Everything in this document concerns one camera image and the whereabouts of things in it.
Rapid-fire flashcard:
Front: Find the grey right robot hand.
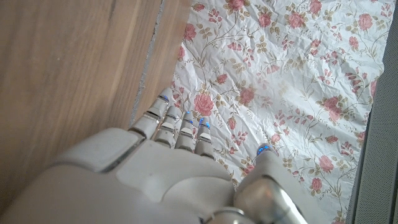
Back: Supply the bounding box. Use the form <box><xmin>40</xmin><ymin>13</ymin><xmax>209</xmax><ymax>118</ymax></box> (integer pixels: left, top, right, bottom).
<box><xmin>0</xmin><ymin>86</ymin><xmax>330</xmax><ymax>224</ymax></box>

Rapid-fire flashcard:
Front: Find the floral backdrop cloth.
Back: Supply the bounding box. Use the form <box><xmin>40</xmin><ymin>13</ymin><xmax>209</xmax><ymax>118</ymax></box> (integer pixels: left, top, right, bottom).
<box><xmin>169</xmin><ymin>0</ymin><xmax>397</xmax><ymax>224</ymax></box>

